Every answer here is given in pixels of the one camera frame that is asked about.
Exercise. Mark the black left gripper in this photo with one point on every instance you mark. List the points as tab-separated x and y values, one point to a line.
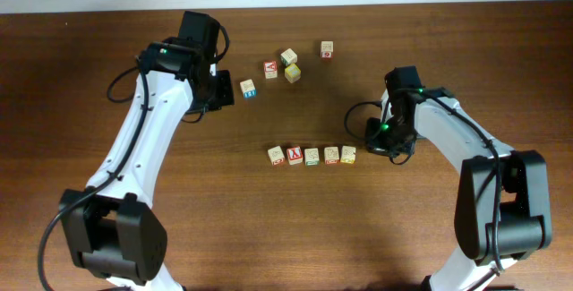
226	93

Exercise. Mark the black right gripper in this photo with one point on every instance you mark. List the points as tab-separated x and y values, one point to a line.
374	145

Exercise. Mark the wooden block yellow side engraved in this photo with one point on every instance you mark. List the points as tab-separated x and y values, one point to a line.
348	154

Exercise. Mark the wooden block red side engraved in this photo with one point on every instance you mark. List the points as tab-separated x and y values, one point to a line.
331	155

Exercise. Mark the wooden block green letter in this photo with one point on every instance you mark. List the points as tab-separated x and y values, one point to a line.
311	156

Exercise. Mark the wooden block red bottom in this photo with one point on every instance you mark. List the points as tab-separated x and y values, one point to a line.
276	155

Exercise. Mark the wooden block red letter Y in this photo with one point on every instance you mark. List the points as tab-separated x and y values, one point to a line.
294	155

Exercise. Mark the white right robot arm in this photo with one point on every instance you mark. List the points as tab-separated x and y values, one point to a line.
503	212

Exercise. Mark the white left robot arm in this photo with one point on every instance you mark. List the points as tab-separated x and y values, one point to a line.
109	226

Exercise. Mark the plain wooden block upper left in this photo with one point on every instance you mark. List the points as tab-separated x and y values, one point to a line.
248	89

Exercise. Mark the wooden block red letter A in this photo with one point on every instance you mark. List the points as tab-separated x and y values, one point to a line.
270	69

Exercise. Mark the wooden block yellow face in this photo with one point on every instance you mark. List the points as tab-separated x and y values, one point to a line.
292	73

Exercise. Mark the wooden block green side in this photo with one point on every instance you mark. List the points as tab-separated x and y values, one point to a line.
288	57

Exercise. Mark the wooden block red number far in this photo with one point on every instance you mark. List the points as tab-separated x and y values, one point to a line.
327	48

